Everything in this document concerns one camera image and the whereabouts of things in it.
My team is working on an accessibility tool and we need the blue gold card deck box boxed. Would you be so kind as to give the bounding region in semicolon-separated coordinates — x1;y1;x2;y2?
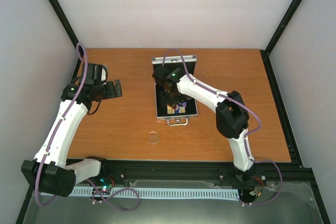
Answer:
166;103;186;115

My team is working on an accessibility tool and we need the clear round dealer button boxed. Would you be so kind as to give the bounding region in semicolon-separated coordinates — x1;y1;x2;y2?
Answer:
146;131;160;145

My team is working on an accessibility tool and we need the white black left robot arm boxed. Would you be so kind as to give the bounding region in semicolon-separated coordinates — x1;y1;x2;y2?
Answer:
21;63;122;197

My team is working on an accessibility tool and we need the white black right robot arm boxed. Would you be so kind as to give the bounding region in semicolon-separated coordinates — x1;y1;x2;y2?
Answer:
152;65;253;176

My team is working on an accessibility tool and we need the aluminium poker case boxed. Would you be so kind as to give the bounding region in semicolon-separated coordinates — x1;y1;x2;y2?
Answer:
152;55;198;126

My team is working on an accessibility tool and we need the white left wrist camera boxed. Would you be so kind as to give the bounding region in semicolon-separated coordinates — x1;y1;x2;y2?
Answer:
101;65;108;82

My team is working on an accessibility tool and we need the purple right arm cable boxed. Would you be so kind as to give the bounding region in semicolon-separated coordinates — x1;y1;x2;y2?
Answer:
162;48;284;207

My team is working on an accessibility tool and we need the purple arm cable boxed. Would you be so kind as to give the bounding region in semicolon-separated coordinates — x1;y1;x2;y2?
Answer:
162;48;284;207
33;42;140;211

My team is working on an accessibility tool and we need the black aluminium frame rail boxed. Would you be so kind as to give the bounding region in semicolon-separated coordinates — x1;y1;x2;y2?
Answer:
33;158;314;190

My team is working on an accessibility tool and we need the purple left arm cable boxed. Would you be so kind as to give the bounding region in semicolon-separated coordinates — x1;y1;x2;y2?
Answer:
33;42;140;211

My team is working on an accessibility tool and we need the light blue cable duct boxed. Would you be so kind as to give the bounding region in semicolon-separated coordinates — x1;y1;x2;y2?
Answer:
40;185;241;200

